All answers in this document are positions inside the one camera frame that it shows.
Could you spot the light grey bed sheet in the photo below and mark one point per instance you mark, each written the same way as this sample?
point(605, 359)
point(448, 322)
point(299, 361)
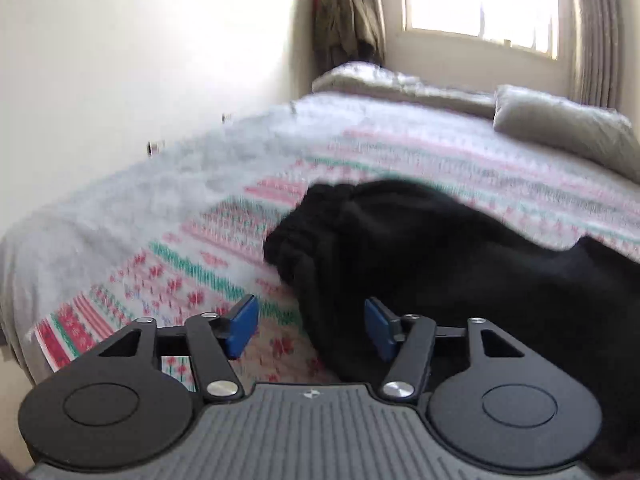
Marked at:
point(125, 200)

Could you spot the beige curtain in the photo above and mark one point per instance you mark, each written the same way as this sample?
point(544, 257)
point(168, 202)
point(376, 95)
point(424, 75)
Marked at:
point(597, 30)

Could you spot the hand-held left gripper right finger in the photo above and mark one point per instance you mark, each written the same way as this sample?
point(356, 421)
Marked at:
point(377, 329)

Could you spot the folded grey quilt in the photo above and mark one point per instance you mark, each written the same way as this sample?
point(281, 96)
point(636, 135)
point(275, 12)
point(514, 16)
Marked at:
point(400, 87)

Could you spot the window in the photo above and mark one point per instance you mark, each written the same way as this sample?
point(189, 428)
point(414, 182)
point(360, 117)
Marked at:
point(480, 0)

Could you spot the grey pillow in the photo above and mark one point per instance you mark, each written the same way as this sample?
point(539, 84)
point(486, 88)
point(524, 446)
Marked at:
point(565, 127)

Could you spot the hanging olive clothes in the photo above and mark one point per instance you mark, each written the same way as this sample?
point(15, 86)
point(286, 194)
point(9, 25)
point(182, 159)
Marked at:
point(350, 15)

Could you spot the red green patterned blanket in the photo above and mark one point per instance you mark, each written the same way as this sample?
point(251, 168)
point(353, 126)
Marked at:
point(210, 250)

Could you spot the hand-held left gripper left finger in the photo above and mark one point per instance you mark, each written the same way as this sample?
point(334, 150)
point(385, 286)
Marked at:
point(243, 325)

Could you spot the black pants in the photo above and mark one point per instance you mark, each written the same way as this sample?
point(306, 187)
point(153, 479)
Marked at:
point(450, 260)

